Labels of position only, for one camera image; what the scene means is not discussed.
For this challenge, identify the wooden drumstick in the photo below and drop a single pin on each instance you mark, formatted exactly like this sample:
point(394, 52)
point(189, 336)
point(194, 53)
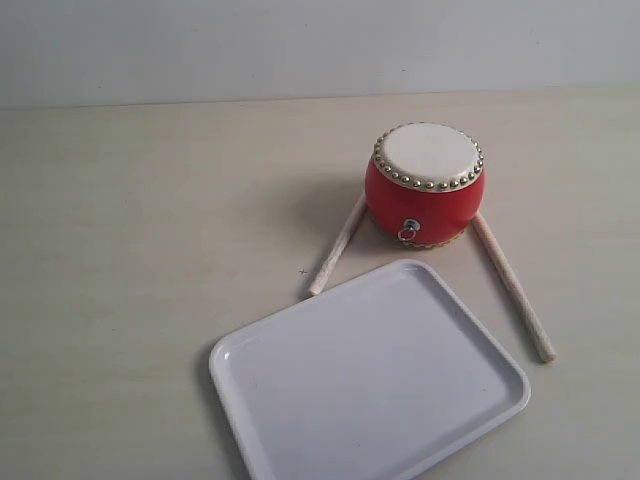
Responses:
point(531, 322)
point(340, 244)

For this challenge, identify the small red drum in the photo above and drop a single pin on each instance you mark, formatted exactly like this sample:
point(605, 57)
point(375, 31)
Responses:
point(424, 183)

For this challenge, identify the white rectangular plastic tray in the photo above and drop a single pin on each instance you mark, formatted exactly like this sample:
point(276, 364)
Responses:
point(381, 377)

